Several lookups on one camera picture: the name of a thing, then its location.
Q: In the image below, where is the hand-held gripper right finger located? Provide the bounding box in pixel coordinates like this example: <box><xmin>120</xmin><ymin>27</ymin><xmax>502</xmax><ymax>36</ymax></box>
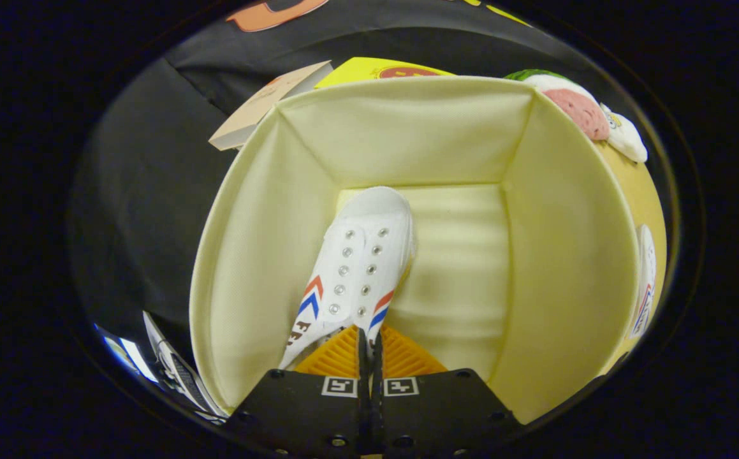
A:
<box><xmin>372</xmin><ymin>325</ymin><xmax>526</xmax><ymax>459</ymax></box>

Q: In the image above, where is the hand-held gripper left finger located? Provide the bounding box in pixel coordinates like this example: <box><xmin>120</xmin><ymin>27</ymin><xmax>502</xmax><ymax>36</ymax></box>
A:
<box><xmin>226</xmin><ymin>324</ymin><xmax>370</xmax><ymax>459</ymax></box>

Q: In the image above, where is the beige fabric storage box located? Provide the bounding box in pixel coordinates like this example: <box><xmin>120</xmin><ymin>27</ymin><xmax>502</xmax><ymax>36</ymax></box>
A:
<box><xmin>189</xmin><ymin>75</ymin><xmax>641</xmax><ymax>425</ymax></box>

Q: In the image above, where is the white striped canvas shoe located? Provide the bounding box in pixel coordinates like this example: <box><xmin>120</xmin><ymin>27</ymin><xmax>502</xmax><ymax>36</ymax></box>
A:
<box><xmin>278</xmin><ymin>186</ymin><xmax>416</xmax><ymax>370</ymax></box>
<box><xmin>627</xmin><ymin>224</ymin><xmax>657</xmax><ymax>339</ymax></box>

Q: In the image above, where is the tan cover book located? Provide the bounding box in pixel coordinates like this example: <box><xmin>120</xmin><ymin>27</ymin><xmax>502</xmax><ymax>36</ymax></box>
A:
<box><xmin>209</xmin><ymin>61</ymin><xmax>333</xmax><ymax>151</ymax></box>

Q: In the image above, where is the white plush toy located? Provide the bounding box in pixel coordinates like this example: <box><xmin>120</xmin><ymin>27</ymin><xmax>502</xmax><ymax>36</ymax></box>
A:
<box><xmin>601</xmin><ymin>103</ymin><xmax>648</xmax><ymax>163</ymax></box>

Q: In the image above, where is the watermelon slice plush toy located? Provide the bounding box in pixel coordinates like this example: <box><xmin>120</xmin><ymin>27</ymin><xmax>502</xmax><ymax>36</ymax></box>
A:
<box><xmin>504</xmin><ymin>69</ymin><xmax>611</xmax><ymax>141</ymax></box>

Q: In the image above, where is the yellow book with red circle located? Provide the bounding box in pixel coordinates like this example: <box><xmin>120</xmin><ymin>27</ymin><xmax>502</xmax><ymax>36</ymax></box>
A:
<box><xmin>314</xmin><ymin>57</ymin><xmax>456</xmax><ymax>90</ymax></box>

